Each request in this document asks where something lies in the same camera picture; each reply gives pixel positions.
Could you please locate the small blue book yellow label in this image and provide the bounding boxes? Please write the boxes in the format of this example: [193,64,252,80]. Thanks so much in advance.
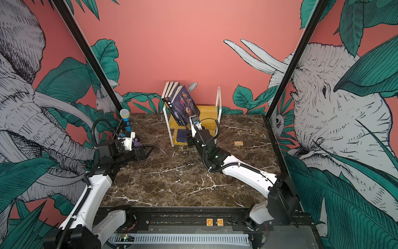
[176,129,187,143]

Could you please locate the purple portrait book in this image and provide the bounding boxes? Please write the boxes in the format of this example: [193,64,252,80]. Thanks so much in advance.
[172,83,187,126]
[177,85,200,125]

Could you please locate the black book white characters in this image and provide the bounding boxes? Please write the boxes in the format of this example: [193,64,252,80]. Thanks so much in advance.
[164,82,180,125]

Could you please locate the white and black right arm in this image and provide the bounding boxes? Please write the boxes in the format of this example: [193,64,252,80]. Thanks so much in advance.
[186,129,300,224]

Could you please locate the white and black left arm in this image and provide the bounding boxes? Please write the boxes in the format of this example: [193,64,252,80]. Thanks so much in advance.
[43,116,153,249]

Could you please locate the small purple rabbit figure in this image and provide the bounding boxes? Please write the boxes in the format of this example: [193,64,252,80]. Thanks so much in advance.
[133,138,142,148]

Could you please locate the white wooden two-tier shelf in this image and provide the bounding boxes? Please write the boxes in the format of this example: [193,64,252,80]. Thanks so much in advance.
[160,82,222,147]

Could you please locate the small wooden block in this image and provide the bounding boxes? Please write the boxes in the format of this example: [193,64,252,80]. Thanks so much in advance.
[234,141,244,146]

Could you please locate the blue toy microphone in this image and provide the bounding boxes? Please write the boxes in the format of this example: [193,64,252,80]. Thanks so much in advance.
[120,109,131,132]

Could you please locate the dark brown leaning book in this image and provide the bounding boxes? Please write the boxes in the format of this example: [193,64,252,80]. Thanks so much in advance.
[162,82,171,101]

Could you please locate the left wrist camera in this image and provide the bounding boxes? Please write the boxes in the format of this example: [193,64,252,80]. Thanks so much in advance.
[119,131,135,150]

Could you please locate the right black frame post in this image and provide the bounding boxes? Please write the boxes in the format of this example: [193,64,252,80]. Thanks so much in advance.
[265,0,330,120]

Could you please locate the black frame post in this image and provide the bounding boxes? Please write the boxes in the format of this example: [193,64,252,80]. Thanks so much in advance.
[265,0,330,120]
[52,0,122,112]

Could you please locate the black front rail base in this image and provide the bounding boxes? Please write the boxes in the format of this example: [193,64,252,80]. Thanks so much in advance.
[105,206,324,249]

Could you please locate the left black frame post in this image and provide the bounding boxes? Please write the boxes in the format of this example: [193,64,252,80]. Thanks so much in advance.
[52,0,122,112]

